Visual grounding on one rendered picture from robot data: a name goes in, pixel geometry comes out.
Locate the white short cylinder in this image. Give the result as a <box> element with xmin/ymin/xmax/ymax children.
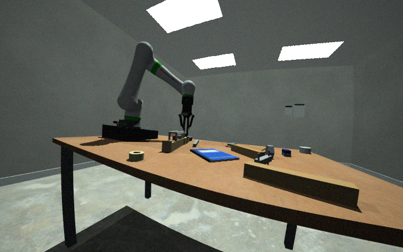
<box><xmin>299</xmin><ymin>147</ymin><xmax>311</xmax><ymax>154</ymax></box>

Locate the blue notebook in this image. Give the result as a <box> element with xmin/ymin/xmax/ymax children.
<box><xmin>190</xmin><ymin>148</ymin><xmax>240</xmax><ymax>162</ymax></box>

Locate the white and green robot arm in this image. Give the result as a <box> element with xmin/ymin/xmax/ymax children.
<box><xmin>113</xmin><ymin>42</ymin><xmax>195</xmax><ymax>129</ymax></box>

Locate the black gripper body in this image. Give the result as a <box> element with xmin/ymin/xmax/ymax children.
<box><xmin>182</xmin><ymin>104</ymin><xmax>192</xmax><ymax>118</ymax></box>

